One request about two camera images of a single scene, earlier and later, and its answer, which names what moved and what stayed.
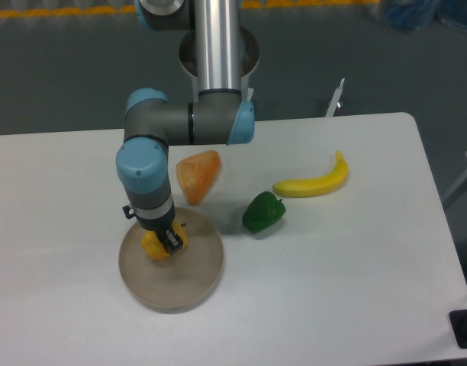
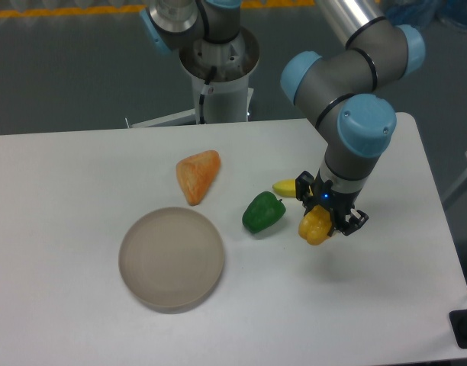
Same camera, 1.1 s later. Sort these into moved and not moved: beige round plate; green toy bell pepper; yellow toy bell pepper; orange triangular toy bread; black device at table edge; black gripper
Moved: black gripper; yellow toy bell pepper
Not moved: orange triangular toy bread; green toy bell pepper; black device at table edge; beige round plate
